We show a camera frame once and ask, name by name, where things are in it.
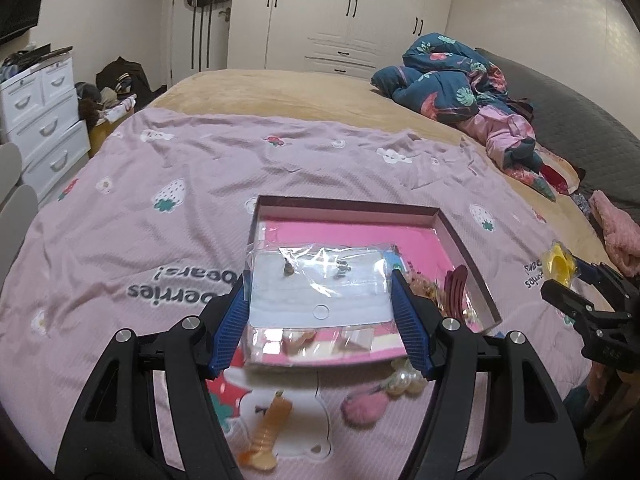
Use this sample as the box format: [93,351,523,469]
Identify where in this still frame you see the dark red banana hair clip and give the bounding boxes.
[442,266,471,319]

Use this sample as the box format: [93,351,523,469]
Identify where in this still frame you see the tan bed sheet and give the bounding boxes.
[149,67,617,271]

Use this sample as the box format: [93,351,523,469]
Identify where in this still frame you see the black flat television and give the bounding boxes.
[0,0,54,44]

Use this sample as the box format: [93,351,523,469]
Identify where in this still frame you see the yellow hair clip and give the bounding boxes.
[545,241,582,287]

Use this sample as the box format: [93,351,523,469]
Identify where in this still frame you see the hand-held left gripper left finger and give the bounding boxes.
[55,270,251,480]

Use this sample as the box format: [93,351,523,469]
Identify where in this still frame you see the red pillow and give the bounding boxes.
[537,152,587,197]

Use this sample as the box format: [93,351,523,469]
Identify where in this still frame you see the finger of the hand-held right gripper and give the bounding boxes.
[572,256,640,306]
[540,280,636,333]

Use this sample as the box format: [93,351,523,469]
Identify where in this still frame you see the white wardrobe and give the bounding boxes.
[227,0,459,81]

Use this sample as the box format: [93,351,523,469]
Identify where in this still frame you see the pink strawberry print blanket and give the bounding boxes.
[0,107,617,480]

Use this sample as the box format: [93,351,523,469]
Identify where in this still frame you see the pink fluffy cloth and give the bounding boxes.
[587,190,640,277]

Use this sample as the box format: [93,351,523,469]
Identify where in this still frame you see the earring card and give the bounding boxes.
[244,244,402,362]

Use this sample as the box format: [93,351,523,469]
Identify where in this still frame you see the clutter on drawer unit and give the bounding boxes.
[0,44,74,81]

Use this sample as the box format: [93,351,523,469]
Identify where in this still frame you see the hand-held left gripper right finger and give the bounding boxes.
[391,269,586,480]

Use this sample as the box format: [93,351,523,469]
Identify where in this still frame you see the dark blue floral quilt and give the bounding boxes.
[371,32,559,204]

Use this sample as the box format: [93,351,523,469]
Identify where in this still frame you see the pink pompom hair tie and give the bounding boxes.
[341,389,389,429]

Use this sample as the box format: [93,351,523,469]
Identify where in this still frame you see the pink shallow box tray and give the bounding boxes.
[245,195,502,368]

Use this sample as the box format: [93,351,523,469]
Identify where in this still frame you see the white door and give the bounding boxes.
[166,0,237,87]

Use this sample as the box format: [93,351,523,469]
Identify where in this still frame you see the black bag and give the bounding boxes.
[95,57,154,107]

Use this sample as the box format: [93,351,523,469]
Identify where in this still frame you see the white drawer unit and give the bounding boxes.
[0,55,92,202]

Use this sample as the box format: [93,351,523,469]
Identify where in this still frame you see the pearl hair tie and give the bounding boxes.
[370,357,429,397]

